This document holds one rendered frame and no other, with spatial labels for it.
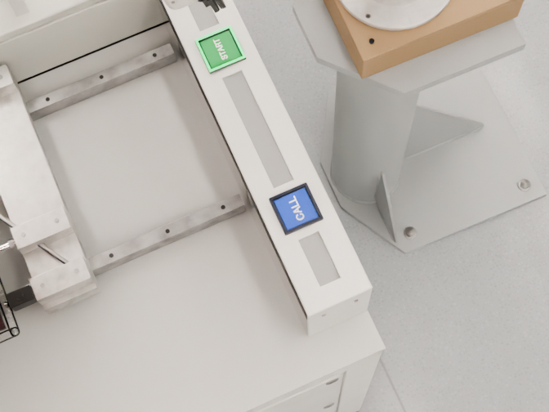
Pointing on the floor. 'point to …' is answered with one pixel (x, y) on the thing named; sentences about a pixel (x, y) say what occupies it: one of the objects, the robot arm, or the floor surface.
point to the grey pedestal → (420, 136)
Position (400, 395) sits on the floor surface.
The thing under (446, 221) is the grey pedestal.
